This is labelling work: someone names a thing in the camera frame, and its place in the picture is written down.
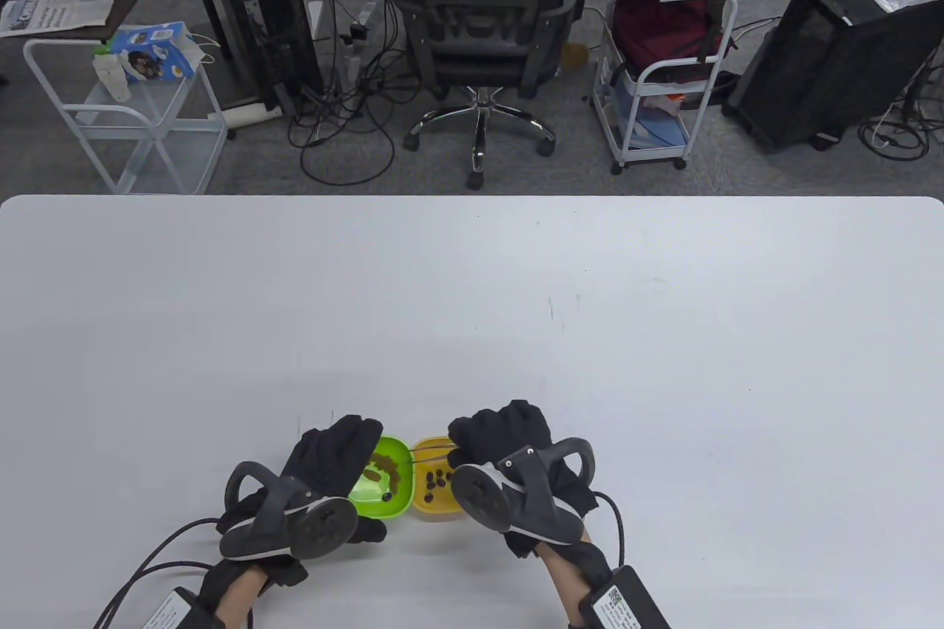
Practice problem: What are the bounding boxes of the person's left hand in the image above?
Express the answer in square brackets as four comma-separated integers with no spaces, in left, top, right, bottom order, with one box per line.
[216,415,388,580]

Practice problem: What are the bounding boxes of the person's right hand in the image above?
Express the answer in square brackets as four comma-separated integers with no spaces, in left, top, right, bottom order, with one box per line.
[448,400,600,560]

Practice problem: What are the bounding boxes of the green plastic bowl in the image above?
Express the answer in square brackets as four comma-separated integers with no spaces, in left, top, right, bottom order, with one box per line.
[345,436,413,520]

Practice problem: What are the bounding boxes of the thin metal tweezers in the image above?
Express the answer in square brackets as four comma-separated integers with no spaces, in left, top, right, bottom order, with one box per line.
[383,443,459,498]

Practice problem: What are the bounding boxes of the person's left forearm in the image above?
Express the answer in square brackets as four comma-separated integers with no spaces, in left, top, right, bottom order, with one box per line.
[212,564,272,629]

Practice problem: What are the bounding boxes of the person's right forearm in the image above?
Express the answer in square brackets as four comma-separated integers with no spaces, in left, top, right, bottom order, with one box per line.
[541,532,600,629]

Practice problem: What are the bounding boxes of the pile of brown beans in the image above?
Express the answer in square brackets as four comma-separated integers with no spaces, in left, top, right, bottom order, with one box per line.
[361,452,403,498]

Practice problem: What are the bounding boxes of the yellow plastic bowl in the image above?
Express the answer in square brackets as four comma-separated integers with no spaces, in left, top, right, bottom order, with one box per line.
[411,435,467,521]

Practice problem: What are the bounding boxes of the grey right glove controller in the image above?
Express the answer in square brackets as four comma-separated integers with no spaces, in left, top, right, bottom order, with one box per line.
[449,437,596,547]

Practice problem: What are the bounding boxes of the grey glove controller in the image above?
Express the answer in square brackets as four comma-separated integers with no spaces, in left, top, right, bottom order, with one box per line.
[217,461,361,562]
[449,437,596,547]

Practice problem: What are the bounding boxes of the grey left glove controller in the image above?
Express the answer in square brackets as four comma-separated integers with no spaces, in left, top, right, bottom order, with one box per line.
[217,461,361,562]

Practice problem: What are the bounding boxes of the blue folded cloth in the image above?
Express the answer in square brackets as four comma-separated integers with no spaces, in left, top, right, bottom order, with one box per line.
[625,107,692,152]

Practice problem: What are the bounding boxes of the white cart with shelves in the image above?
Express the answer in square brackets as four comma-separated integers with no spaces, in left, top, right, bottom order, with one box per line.
[592,0,740,176]

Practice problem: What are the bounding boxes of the white power strip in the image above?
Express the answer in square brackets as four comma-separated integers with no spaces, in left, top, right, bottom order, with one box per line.
[206,102,282,129]

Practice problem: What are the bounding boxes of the black mesh office chair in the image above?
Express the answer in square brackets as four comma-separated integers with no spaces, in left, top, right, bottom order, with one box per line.
[389,0,591,190]

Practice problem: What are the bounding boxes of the maroon bag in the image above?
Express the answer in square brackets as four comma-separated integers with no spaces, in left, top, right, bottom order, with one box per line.
[611,0,729,67]

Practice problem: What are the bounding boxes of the black open computer tower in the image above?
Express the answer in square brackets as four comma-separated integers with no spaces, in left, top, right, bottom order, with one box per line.
[223,0,326,115]

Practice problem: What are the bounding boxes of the large black computer tower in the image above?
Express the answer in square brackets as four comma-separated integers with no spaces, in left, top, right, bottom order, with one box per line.
[721,0,944,155]

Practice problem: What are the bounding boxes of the blue printed carton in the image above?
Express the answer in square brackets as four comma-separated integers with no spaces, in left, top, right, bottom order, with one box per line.
[109,21,200,84]

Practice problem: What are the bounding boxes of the white plastic bottle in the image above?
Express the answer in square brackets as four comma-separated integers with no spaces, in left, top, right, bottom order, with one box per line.
[91,53,134,103]

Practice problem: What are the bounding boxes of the newspaper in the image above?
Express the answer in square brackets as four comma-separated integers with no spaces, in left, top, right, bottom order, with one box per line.
[0,0,118,39]

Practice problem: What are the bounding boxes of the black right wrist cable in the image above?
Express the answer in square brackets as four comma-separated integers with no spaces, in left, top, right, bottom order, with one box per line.
[589,490,629,572]

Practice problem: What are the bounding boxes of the black left wrist cables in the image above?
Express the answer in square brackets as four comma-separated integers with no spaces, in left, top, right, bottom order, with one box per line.
[91,516,223,629]

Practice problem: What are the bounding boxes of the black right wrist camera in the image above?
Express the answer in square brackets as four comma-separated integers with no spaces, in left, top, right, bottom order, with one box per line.
[577,566,673,629]

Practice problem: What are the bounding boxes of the tangle of black floor cables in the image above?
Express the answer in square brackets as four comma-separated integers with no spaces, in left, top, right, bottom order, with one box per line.
[286,17,414,187]

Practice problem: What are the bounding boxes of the empty white wire cart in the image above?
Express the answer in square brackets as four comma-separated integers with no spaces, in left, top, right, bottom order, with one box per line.
[22,30,230,195]

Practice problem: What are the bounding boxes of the coil of black cables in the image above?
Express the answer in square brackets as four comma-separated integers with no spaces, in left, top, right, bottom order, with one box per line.
[858,65,944,163]

